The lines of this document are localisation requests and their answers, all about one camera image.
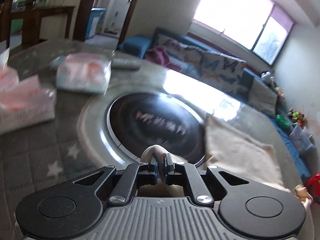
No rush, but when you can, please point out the white plush toy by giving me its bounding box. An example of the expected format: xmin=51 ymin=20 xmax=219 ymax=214
xmin=260 ymin=72 xmax=274 ymax=85

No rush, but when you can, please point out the clear plastic storage box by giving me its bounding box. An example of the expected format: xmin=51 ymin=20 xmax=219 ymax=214
xmin=289 ymin=125 xmax=315 ymax=155

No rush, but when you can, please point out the green plastic bowl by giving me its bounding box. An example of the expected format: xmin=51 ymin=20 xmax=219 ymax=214
xmin=275 ymin=114 xmax=291 ymax=130

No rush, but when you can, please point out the blue white box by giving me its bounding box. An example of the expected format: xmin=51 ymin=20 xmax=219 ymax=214
xmin=85 ymin=8 xmax=106 ymax=39

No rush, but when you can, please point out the grey plain cushion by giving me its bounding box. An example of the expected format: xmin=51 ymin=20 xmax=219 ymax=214
xmin=248 ymin=78 xmax=278 ymax=118

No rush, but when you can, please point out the red plastic stool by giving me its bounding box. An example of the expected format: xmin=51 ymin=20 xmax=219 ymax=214
xmin=305 ymin=173 xmax=320 ymax=200

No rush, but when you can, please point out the magenta cloth on sofa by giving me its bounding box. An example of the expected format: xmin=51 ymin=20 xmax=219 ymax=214
xmin=144 ymin=46 xmax=170 ymax=66

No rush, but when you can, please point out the butterfly print cushion right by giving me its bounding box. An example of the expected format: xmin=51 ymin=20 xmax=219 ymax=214
xmin=200 ymin=51 xmax=246 ymax=94

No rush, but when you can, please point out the grey remote control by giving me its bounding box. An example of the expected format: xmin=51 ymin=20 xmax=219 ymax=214
xmin=111 ymin=58 xmax=142 ymax=70

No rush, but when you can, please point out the cream knit sweater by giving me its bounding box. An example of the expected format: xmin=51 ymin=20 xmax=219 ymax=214
xmin=140 ymin=114 xmax=313 ymax=209

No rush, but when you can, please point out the blue sofa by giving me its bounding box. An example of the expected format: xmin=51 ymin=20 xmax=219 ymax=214
xmin=117 ymin=27 xmax=311 ymax=181

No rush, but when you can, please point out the pink tissue pack far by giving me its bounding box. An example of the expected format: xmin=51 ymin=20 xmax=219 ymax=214
xmin=55 ymin=53 xmax=111 ymax=95

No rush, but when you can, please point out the window with purple blind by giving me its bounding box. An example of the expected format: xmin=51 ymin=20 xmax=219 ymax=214
xmin=193 ymin=0 xmax=294 ymax=65

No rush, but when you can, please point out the grey quilted star tablecloth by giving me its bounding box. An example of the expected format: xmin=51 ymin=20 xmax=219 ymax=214
xmin=1 ymin=60 xmax=315 ymax=239

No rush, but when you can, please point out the butterfly print cushion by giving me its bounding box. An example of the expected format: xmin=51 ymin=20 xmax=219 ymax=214
xmin=200 ymin=51 xmax=246 ymax=94
xmin=152 ymin=33 xmax=208 ymax=74

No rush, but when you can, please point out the green yellow plush toy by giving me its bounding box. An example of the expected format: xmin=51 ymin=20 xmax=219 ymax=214
xmin=287 ymin=108 xmax=306 ymax=127

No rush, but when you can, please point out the black round induction cooktop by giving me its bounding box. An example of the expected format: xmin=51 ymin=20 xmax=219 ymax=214
xmin=105 ymin=92 xmax=204 ymax=166

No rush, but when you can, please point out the dark wooden side table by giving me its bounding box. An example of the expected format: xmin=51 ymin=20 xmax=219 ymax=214
xmin=1 ymin=6 xmax=75 ymax=48

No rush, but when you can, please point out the butterfly print cushion left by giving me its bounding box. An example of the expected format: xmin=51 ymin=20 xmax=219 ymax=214
xmin=152 ymin=33 xmax=208 ymax=74

